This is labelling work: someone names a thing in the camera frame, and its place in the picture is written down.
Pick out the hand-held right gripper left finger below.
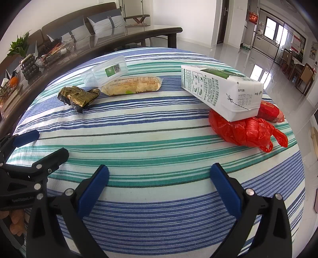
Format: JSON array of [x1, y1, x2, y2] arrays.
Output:
[[26, 164, 110, 258]]

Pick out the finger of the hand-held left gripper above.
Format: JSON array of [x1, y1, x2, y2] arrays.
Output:
[[0, 130, 40, 159], [0, 148, 69, 184]]

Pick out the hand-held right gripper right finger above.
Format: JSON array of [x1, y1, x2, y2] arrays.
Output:
[[210, 163, 292, 258]]

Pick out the red plastic bag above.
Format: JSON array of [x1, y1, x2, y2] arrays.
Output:
[[208, 109, 289, 152]]

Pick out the gold black wrapper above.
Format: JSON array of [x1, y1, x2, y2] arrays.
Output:
[[57, 86, 100, 114]]

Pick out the red sausage packet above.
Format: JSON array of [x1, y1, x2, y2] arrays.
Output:
[[256, 100, 285, 123]]

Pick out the white milk carton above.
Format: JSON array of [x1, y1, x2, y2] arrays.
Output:
[[180, 65, 264, 122]]

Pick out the clear plastic box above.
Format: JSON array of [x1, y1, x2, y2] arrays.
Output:
[[81, 55, 128, 87]]

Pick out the beige food packet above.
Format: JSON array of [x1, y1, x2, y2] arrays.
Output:
[[101, 76, 163, 95]]

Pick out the person's left hand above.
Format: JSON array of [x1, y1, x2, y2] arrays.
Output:
[[0, 210, 25, 235]]

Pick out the small basket with orange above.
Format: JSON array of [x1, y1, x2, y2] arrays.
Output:
[[0, 71, 24, 100]]

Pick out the potted plant in black vase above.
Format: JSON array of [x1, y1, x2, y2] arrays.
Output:
[[9, 31, 40, 80]]

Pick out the striped tablecloth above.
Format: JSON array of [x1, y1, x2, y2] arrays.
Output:
[[5, 47, 306, 258]]

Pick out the glass snack tray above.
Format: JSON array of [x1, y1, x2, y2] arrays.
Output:
[[37, 40, 75, 67]]

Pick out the grey white pillow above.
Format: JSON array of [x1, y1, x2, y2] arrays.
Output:
[[61, 23, 93, 42], [87, 9, 127, 35]]

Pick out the brown sofa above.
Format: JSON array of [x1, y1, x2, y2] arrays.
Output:
[[27, 2, 151, 50]]

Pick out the wooden dining chair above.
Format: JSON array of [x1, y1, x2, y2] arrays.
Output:
[[282, 50, 293, 73], [296, 63, 315, 96]]

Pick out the dark wooden coffee table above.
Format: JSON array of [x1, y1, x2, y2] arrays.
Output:
[[0, 25, 183, 129]]

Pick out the dark wooden door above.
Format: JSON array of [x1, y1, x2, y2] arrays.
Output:
[[217, 0, 229, 45]]

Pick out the red wall hanging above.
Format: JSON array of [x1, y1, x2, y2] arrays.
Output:
[[245, 10, 259, 24]]

